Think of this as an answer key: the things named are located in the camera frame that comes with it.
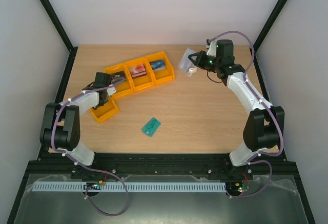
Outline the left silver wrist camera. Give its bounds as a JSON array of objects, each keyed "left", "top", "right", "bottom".
[{"left": 106, "top": 85, "right": 116, "bottom": 96}]

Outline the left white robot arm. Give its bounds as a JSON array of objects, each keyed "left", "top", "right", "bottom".
[{"left": 39, "top": 72, "right": 116, "bottom": 166}]

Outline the left black frame post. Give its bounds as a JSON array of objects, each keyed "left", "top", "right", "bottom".
[{"left": 27, "top": 0, "right": 75, "bottom": 52}]

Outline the black card stack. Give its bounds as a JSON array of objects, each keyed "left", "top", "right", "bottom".
[{"left": 110, "top": 71, "right": 127, "bottom": 84}]

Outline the black frame post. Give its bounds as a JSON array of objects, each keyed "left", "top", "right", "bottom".
[
  {"left": 27, "top": 0, "right": 75, "bottom": 52},
  {"left": 254, "top": 0, "right": 288, "bottom": 52}
]

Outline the right black frame post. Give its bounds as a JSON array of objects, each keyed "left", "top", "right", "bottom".
[{"left": 254, "top": 0, "right": 288, "bottom": 52}]

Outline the yellow bin with pink cards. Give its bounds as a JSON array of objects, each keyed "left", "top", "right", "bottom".
[{"left": 90, "top": 97, "right": 119, "bottom": 124}]

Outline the beige leather card holder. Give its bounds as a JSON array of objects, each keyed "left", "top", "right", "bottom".
[{"left": 178, "top": 48, "right": 198, "bottom": 77}]

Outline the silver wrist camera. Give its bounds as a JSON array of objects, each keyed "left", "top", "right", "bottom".
[
  {"left": 106, "top": 85, "right": 116, "bottom": 96},
  {"left": 206, "top": 39, "right": 217, "bottom": 57}
]

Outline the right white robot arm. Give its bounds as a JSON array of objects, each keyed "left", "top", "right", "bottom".
[{"left": 187, "top": 39, "right": 284, "bottom": 179}]

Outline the black aluminium frame rail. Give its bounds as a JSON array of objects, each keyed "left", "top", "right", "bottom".
[{"left": 25, "top": 153, "right": 299, "bottom": 181}]

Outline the yellow bin with red cards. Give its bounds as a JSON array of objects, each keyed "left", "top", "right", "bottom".
[{"left": 125, "top": 57, "right": 155, "bottom": 92}]

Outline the white slotted cable duct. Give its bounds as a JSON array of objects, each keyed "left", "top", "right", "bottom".
[{"left": 32, "top": 181, "right": 226, "bottom": 193}]

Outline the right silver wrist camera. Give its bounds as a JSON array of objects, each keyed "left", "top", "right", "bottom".
[{"left": 206, "top": 39, "right": 217, "bottom": 57}]

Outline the teal VIP card stack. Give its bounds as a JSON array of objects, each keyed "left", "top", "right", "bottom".
[{"left": 141, "top": 117, "right": 161, "bottom": 137}]

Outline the blue card stack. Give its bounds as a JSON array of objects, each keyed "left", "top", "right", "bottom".
[{"left": 150, "top": 59, "right": 166, "bottom": 72}]

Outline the yellow bin with black cards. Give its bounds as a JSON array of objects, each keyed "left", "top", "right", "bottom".
[{"left": 104, "top": 64, "right": 134, "bottom": 99}]

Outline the red card stack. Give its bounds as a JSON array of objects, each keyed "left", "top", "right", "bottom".
[{"left": 129, "top": 64, "right": 147, "bottom": 78}]

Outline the yellow bin with blue cards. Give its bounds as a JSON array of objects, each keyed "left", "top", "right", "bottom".
[{"left": 145, "top": 51, "right": 175, "bottom": 86}]

